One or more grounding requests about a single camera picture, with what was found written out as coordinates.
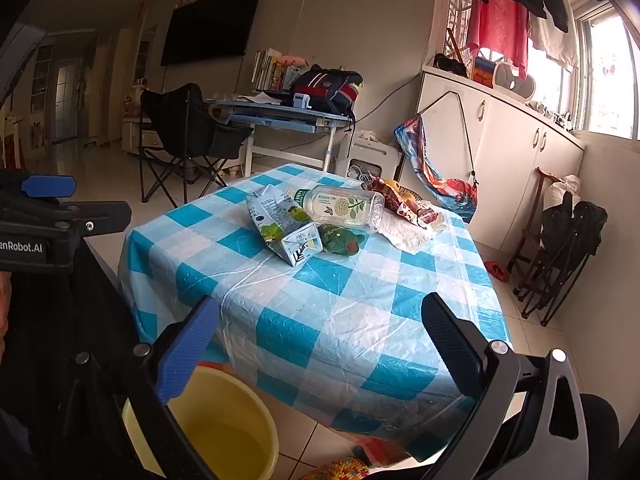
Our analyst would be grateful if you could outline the white plastic bag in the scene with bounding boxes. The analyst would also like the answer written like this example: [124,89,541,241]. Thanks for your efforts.
[375,210,445,255]

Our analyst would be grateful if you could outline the row of books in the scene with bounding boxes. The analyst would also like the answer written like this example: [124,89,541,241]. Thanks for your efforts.
[250,48,308,92]

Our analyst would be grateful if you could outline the red snack bag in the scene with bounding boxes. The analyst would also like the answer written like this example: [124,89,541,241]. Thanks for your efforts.
[361,176,437,228]

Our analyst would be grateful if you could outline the red hanging garment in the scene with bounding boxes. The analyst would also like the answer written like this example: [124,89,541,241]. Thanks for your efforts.
[465,0,529,78]

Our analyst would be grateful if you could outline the blue study desk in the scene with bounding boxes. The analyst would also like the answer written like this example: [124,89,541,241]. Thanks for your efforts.
[206,99,355,178]

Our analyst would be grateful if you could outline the yellow plastic trash bucket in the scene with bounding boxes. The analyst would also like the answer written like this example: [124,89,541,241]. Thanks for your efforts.
[121,365,281,480]

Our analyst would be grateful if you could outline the white storage cabinet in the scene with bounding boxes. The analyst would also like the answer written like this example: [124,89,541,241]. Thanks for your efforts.
[418,67,585,254]

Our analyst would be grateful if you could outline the clear plastic bottle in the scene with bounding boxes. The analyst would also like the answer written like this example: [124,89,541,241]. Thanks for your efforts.
[293,185,385,229]

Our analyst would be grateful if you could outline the colourful crochet slipper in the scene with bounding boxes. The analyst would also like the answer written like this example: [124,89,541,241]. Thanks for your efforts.
[300,457,370,480]

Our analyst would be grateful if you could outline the green wrapper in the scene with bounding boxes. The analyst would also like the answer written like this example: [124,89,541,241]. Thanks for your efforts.
[318,224,367,257]

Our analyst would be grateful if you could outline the black wall television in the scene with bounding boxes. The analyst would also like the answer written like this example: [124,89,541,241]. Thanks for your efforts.
[160,0,259,66]

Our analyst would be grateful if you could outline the black folded stroller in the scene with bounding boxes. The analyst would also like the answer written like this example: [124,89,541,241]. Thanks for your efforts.
[510,192,608,326]

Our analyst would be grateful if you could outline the blue checkered plastic tablecloth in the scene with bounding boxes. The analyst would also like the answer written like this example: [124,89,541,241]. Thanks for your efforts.
[118,164,509,460]

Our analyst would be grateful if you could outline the green white drink carton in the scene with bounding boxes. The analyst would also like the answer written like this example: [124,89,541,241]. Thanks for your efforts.
[246,184,323,266]

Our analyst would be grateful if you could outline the black folding camp chair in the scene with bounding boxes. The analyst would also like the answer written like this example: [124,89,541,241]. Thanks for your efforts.
[138,82,250,207]

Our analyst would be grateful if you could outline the dark blue backpack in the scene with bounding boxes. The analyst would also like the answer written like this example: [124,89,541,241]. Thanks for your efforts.
[290,64,363,119]

